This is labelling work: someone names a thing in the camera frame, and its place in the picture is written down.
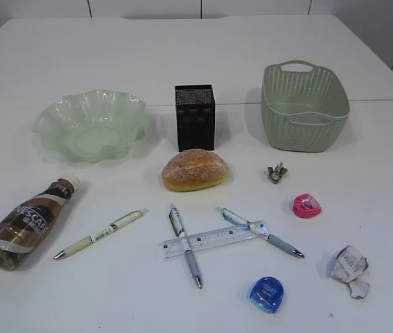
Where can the green wavy glass plate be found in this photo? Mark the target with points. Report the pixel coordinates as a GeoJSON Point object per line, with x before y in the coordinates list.
{"type": "Point", "coordinates": [93, 126]}

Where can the clear plastic ruler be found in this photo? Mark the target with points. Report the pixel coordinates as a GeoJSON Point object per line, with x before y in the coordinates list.
{"type": "Point", "coordinates": [208, 240]}

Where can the pink pencil sharpener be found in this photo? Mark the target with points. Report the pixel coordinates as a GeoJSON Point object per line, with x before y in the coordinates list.
{"type": "Point", "coordinates": [306, 206]}

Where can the grey pen on right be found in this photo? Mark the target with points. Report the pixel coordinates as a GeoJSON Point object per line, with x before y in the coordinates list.
{"type": "Point", "coordinates": [259, 229]}

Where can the black mesh pen holder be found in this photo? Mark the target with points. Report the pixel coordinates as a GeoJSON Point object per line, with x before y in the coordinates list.
{"type": "Point", "coordinates": [195, 116]}

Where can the cream pen on left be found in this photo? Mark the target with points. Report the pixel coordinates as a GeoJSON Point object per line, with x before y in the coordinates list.
{"type": "Point", "coordinates": [93, 238]}

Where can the brown Nescafe coffee bottle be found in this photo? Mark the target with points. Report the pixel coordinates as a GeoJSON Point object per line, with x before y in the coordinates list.
{"type": "Point", "coordinates": [29, 223]}

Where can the green woven plastic basket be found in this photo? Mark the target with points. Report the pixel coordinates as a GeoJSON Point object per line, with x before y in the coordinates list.
{"type": "Point", "coordinates": [304, 107]}

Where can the large white paper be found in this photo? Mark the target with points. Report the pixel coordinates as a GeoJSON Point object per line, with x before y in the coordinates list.
{"type": "Point", "coordinates": [347, 265]}

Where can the grey pen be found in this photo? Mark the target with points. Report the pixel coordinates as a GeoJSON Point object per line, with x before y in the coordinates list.
{"type": "Point", "coordinates": [259, 229]}
{"type": "Point", "coordinates": [178, 227]}

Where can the grey pen in middle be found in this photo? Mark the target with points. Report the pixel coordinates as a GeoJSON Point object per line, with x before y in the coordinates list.
{"type": "Point", "coordinates": [178, 227]}

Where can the small dark paper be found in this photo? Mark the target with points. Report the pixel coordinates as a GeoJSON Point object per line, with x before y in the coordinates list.
{"type": "Point", "coordinates": [275, 174]}

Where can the small white paper scrap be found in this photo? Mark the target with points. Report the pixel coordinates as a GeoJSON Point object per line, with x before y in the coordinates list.
{"type": "Point", "coordinates": [358, 288]}

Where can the sugared bread roll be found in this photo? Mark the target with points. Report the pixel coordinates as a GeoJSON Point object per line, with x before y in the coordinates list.
{"type": "Point", "coordinates": [194, 169]}

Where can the blue pencil sharpener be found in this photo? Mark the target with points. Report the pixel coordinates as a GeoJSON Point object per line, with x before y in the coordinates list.
{"type": "Point", "coordinates": [267, 293]}

